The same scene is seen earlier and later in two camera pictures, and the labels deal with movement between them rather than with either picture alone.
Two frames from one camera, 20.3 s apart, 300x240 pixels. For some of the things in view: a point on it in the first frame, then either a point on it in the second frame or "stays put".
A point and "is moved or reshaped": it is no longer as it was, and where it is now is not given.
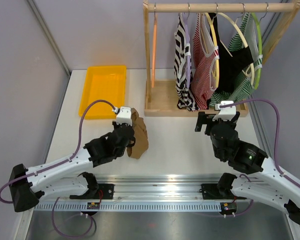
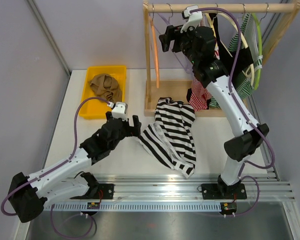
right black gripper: (206, 118) → (175, 32)
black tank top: (231, 68) stays put
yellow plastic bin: (103, 82) stays put
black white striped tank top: (187, 100) → (170, 137)
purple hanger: (186, 23) is moved or reshaped
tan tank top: (141, 143) → (107, 86)
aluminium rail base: (147, 193) stays put
